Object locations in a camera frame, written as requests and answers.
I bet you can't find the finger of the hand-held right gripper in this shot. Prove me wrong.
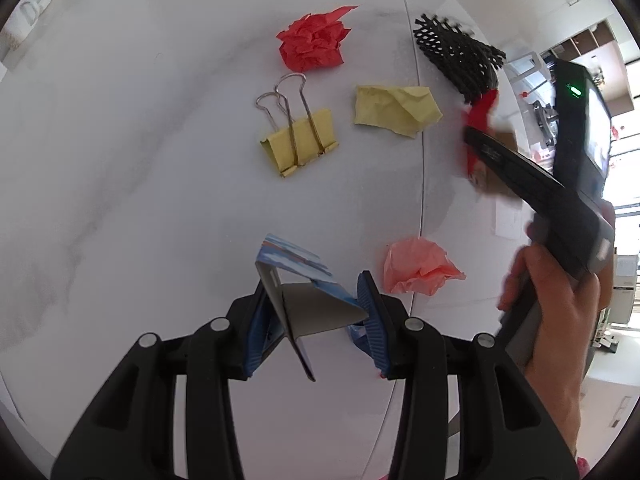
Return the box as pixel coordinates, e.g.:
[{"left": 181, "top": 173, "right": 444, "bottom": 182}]
[{"left": 462, "top": 127, "right": 566, "bottom": 211}]

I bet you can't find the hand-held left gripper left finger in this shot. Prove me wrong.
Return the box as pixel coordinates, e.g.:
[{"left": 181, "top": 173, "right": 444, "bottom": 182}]
[{"left": 50, "top": 280, "right": 286, "bottom": 480}]

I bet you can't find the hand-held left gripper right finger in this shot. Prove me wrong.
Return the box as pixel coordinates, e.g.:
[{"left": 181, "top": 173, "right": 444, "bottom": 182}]
[{"left": 356, "top": 270, "right": 581, "bottom": 480}]

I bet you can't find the brown cardboard piece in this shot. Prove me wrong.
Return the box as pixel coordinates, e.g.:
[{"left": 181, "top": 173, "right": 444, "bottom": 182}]
[{"left": 475, "top": 130, "right": 523, "bottom": 206}]

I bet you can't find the blue paper card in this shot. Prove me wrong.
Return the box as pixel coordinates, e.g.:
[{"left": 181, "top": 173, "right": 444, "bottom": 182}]
[{"left": 255, "top": 234, "right": 368, "bottom": 382}]

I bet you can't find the red paper packet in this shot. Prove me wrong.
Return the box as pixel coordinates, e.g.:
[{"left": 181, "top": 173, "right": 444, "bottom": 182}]
[{"left": 460, "top": 89, "right": 501, "bottom": 181}]

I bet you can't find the person's right forearm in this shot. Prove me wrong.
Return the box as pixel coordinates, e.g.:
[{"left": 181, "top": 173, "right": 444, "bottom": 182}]
[{"left": 522, "top": 370, "right": 588, "bottom": 466}]

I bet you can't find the person's right hand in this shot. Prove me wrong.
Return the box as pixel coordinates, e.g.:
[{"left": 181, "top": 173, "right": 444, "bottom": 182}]
[{"left": 500, "top": 242, "right": 601, "bottom": 376}]

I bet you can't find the pink crumpled paper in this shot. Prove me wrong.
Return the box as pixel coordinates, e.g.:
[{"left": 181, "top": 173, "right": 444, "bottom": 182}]
[{"left": 384, "top": 236, "right": 467, "bottom": 297}]

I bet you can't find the wooden bookshelf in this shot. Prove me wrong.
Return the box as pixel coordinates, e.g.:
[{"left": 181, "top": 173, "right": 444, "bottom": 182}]
[{"left": 565, "top": 19, "right": 628, "bottom": 86}]

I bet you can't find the black foam net sleeve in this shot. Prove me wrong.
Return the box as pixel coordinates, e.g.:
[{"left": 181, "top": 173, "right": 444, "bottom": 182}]
[{"left": 414, "top": 13, "right": 507, "bottom": 103}]

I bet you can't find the yellow crumpled paper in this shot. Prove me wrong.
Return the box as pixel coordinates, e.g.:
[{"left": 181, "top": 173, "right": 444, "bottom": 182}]
[{"left": 354, "top": 85, "right": 443, "bottom": 138}]

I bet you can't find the yellow binder clip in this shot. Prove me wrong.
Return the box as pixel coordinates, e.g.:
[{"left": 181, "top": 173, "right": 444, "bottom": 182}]
[{"left": 256, "top": 73, "right": 337, "bottom": 178}]

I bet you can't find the red crumpled paper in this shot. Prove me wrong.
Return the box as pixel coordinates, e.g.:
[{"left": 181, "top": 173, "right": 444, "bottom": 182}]
[{"left": 276, "top": 6, "right": 358, "bottom": 72}]

